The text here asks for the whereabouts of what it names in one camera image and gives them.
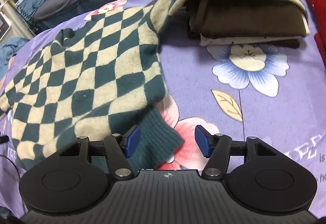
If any blue cloth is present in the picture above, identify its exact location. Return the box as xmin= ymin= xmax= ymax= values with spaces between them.
xmin=0 ymin=37 xmax=30 ymax=76

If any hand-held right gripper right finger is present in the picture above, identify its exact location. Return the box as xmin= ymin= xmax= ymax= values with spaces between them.
xmin=195 ymin=125 xmax=277 ymax=180

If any black cable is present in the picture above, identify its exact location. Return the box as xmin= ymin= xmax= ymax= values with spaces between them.
xmin=0 ymin=154 xmax=21 ymax=182

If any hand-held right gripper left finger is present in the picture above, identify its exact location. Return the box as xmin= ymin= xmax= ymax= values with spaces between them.
xmin=60 ymin=125 xmax=142 ymax=180

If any purple floral bedsheet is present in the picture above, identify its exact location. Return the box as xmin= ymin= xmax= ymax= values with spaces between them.
xmin=0 ymin=0 xmax=326 ymax=220

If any green cream checkered sweater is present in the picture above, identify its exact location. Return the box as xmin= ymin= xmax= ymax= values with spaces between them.
xmin=0 ymin=0 xmax=310 ymax=171

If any dark brown folded garment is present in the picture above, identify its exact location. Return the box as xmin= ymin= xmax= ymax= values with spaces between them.
xmin=253 ymin=39 xmax=301 ymax=50

